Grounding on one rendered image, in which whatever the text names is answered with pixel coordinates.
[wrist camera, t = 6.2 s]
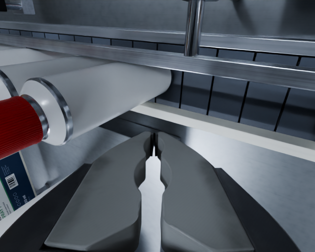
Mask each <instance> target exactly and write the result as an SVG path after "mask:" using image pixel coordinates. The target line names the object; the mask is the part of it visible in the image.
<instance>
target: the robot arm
mask: <svg viewBox="0 0 315 252"><path fill-rule="evenodd" d="M153 149H154V153H155V157H157V158H158V159H159V160H160V181H161V182H162V183H163V185H164V186H165V188H166V190H165V191H164V192H163V194H162V201H161V217H160V233H161V246H162V249H163V250H164V252H301V250H300V249H299V247H298V246H297V245H296V243H295V242H294V241H293V239H292V238H291V237H290V236H289V234H288V233H287V232H286V231H285V230H284V228H283V227H282V226H281V225H280V224H279V223H278V222H277V221H276V220H275V219H274V217H273V216H272V215H271V214H270V213H269V212H268V211H266V210H265V209H264V208H263V207H262V206H261V205H260V204H259V203H258V202H257V201H256V200H255V199H254V198H253V197H252V196H251V195H250V194H249V193H247V192H246V191H245V190H244V189H243V188H242V187H241V186H240V185H239V184H238V183H237V182H236V181H235V180H234V179H233V178H232V177H231V176H229V175H228V174H227V173H226V172H225V171H224V170H223V169H222V168H221V167H220V168H215V167H214V166H213V165H212V164H211V163H210V162H209V161H207V160H206V159H205V158H204V157H203V156H202V155H200V154H199V153H198V152H196V151H195V150H194V149H192V148H191V147H189V146H187V145H186V144H184V143H182V142H181V141H179V140H177V139H176V138H174V137H172V136H171V135H169V134H167V133H166V132H163V131H159V132H151V131H144V132H142V133H140V134H138V135H136V136H134V137H132V138H130V139H128V140H126V141H124V142H122V143H120V144H118V145H116V146H114V147H113V148H111V149H109V150H108V151H106V152H105V153H104V154H102V155H101V156H99V157H98V158H97V159H96V160H95V161H93V162H92V163H84V164H83V165H82V166H80V167H79V168H78V169H77V170H75V171H74V172H73V173H72V174H70V175H69V176H68V177H67V178H65V179H64V180H63V181H62V182H61V183H59V184H58V185H57V186H56V187H54V188H53V189H52V190H51V191H49V192H48V193H47V194H46V195H44V196H43V197H42V198H41V199H39V200H38V201H37V202H36V203H35V204H33V205H32V206H31V207H30V208H29V209H28V210H26V211H25V212H24V213H23V214H22V215H21V216H20V217H19V218H18V219H17V220H16V221H15V222H14V223H13V224H12V225H11V226H10V227H9V228H8V229H7V230H6V231H5V232H4V234H3V235H2V236H1V237H0V252H134V251H135V250H136V249H137V248H138V246H139V241H140V233H141V225H142V194H141V191H140V190H139V187H140V185H141V184H142V183H143V182H144V181H145V179H146V161H147V160H148V159H149V158H150V157H152V156H153Z"/></svg>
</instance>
